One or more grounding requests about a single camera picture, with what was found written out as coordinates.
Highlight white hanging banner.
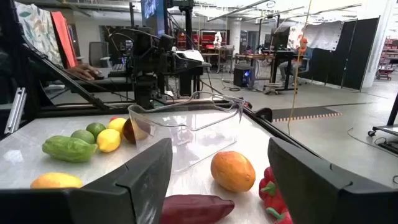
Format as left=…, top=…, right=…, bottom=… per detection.
left=287, top=21, right=345, bottom=51

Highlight clear plastic basket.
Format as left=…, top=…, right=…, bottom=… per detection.
left=127, top=91, right=246, bottom=174

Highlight black keyboard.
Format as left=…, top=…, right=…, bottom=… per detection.
left=108, top=63, right=128, bottom=78

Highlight wooden top desk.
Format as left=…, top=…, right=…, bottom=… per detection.
left=234, top=51, right=307, bottom=93

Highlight large dark screen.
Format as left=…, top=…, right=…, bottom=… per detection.
left=140, top=0, right=169, bottom=37

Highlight person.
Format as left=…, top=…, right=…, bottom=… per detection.
left=279, top=37, right=313, bottom=82

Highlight yellow lemon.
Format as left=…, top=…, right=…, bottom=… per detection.
left=96, top=128, right=122, bottom=154
left=107, top=117, right=127, bottom=135

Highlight black computer tower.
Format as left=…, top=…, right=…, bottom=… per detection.
left=233, top=64, right=256, bottom=88

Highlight orange mango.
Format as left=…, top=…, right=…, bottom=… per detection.
left=210, top=151, right=256, bottom=193

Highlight grey office chair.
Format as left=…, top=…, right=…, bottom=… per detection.
left=88, top=41, right=113, bottom=68

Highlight black rolling stand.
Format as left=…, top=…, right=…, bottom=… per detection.
left=368, top=93, right=398, bottom=138

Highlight black diagonal frame strut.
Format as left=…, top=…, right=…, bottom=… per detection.
left=18, top=34, right=116, bottom=113

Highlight floral patterned cloth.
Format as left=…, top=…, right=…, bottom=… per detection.
left=14, top=1, right=65, bottom=68

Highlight green squash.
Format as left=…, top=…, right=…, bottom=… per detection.
left=42, top=135, right=98, bottom=164

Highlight green lime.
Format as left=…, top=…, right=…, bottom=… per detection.
left=70, top=129, right=96, bottom=145
left=85, top=122, right=107, bottom=140

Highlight aluminium frame bracket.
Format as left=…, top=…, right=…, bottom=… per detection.
left=4, top=86, right=27, bottom=135

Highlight red cart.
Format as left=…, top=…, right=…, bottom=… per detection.
left=375, top=57, right=396, bottom=81

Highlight purple sweet potato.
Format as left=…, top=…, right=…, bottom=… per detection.
left=160, top=194, right=236, bottom=224

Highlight yellow mango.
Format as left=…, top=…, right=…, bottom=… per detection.
left=30, top=172, right=84, bottom=190

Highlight yellow hanging cable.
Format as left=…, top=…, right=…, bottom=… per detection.
left=286, top=0, right=313, bottom=136

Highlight dark maroon fruit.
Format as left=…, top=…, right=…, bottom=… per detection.
left=122, top=118, right=152, bottom=145

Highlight red shelf rack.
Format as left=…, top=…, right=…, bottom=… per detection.
left=198, top=29, right=229, bottom=50

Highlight person's hand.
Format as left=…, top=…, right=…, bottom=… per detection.
left=65, top=63, right=103, bottom=82

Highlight red cloth panel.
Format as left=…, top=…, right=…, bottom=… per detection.
left=50, top=11, right=78, bottom=69

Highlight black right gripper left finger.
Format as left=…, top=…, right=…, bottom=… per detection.
left=0, top=138, right=174, bottom=224

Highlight red bell pepper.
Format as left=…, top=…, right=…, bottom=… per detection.
left=258, top=166, right=284, bottom=208
left=266, top=202, right=295, bottom=224

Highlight striped edge floor mat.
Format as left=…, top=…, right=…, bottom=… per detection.
left=272, top=106, right=343, bottom=123

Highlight black partition panel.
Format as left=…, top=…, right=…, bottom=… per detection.
left=298, top=17, right=381, bottom=91

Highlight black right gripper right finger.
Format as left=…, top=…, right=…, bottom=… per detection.
left=267, top=136, right=398, bottom=224

